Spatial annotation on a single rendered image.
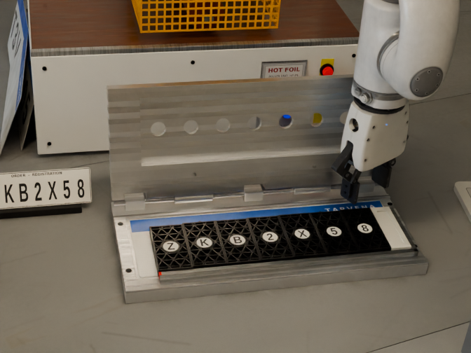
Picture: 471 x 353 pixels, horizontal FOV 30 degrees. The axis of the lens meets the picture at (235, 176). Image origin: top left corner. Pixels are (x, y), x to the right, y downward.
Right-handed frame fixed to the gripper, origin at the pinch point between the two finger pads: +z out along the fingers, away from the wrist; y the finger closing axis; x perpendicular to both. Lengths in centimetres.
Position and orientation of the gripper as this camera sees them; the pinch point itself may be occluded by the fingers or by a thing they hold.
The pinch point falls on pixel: (365, 183)
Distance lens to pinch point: 137.9
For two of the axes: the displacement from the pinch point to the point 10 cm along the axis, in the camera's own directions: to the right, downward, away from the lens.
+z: -0.4, 8.1, 5.9
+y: 7.8, -3.4, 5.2
